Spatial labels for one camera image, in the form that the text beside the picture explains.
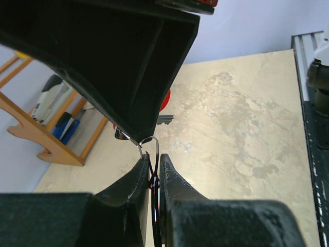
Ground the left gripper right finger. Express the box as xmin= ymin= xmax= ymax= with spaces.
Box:
xmin=159 ymin=154 xmax=306 ymax=246

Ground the silver key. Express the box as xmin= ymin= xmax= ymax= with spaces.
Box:
xmin=157 ymin=115 xmax=174 ymax=125

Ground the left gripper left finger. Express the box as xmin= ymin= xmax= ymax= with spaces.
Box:
xmin=1 ymin=154 xmax=150 ymax=246

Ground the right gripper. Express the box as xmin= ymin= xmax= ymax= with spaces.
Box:
xmin=155 ymin=0 xmax=218 ymax=15

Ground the blue hole punch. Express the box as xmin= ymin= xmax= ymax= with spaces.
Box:
xmin=52 ymin=112 xmax=80 ymax=145

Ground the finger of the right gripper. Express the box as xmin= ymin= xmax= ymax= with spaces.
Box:
xmin=1 ymin=1 xmax=200 ymax=140

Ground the large silver keyring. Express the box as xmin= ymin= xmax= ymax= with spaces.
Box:
xmin=137 ymin=136 xmax=162 ymax=246

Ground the aluminium table edge rail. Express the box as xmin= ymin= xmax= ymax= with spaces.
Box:
xmin=291 ymin=31 xmax=323 ymax=101

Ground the grey black stapler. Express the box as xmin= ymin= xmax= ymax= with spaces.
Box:
xmin=31 ymin=74 xmax=74 ymax=126

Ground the yellow sticky note pad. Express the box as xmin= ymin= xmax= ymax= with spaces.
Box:
xmin=14 ymin=50 xmax=28 ymax=59

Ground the wooden shelf rack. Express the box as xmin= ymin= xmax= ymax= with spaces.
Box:
xmin=0 ymin=55 xmax=110 ymax=167

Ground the black base frame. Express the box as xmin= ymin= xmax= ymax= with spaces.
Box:
xmin=302 ymin=101 xmax=328 ymax=246

